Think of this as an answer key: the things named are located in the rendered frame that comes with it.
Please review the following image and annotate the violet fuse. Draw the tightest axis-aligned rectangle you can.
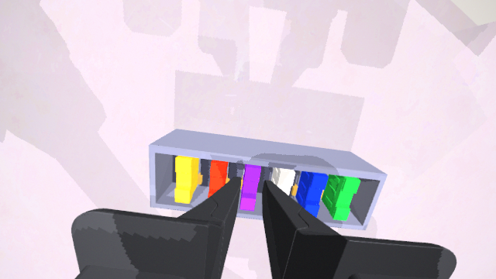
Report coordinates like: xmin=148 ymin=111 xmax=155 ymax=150
xmin=239 ymin=164 xmax=261 ymax=211

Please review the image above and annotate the red fuse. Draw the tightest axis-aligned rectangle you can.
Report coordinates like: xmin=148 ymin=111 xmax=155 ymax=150
xmin=208 ymin=160 xmax=228 ymax=198

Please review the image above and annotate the white fuse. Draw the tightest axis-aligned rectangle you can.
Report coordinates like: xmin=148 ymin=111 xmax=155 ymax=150
xmin=271 ymin=167 xmax=295 ymax=195

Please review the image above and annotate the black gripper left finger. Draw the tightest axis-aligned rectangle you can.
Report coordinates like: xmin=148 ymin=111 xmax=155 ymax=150
xmin=71 ymin=177 xmax=241 ymax=279

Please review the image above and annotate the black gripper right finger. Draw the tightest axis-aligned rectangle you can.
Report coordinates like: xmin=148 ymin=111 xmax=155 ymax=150
xmin=262 ymin=181 xmax=456 ymax=279

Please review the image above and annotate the grey fuse block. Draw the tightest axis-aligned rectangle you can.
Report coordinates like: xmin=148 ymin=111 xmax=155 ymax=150
xmin=148 ymin=129 xmax=387 ymax=230

